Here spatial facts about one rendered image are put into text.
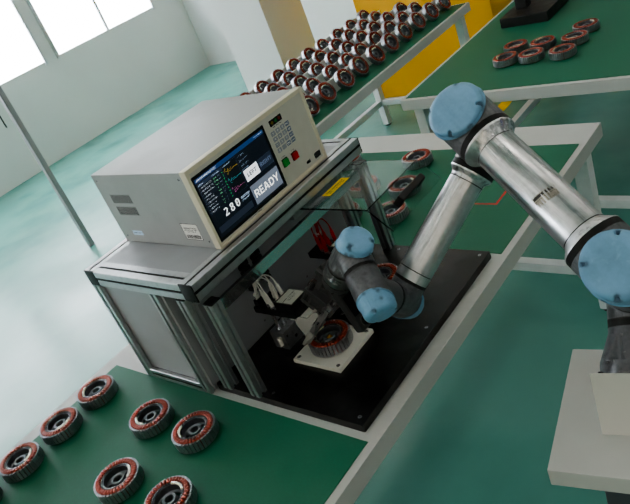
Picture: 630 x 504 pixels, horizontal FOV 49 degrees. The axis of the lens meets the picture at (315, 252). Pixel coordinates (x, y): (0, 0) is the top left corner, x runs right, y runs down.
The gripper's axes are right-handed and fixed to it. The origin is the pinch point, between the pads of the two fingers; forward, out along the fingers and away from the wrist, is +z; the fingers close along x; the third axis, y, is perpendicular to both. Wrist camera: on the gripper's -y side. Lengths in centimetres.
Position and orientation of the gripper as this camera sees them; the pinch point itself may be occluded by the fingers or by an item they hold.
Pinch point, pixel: (323, 327)
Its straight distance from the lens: 168.2
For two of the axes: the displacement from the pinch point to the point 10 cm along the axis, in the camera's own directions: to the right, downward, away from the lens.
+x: -5.7, 5.7, -5.9
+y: -7.9, -5.9, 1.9
